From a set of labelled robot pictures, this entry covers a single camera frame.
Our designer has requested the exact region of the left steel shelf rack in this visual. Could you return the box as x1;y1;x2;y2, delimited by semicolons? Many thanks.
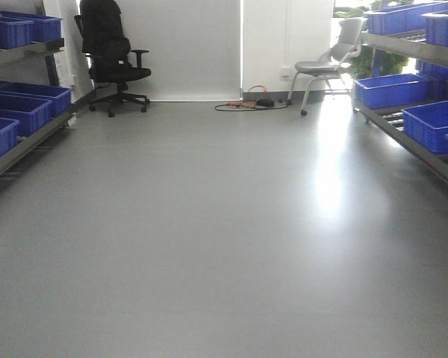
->
0;38;75;176

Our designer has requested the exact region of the grey office chair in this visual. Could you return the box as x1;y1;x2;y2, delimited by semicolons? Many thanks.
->
287;17;366;116

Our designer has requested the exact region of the blue bin right lower far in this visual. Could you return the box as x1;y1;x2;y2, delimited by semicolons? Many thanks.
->
355;74;431;109

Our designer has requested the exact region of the green potted plant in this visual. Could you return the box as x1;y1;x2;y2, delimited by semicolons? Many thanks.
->
334;1;413;80

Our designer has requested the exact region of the black office chair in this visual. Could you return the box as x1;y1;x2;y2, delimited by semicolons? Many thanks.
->
74;0;152;117

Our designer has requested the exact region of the blue bin right lower middle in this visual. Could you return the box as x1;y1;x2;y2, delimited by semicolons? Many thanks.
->
402;101;448;155

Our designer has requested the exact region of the blue bin right upper near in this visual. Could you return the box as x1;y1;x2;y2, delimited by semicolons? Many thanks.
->
423;10;448;47

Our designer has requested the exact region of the orange cable on floor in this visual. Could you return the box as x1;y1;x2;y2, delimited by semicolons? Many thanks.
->
225;84;276;110

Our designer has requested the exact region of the black cable on floor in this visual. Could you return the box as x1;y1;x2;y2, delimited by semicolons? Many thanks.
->
214;101;290;113

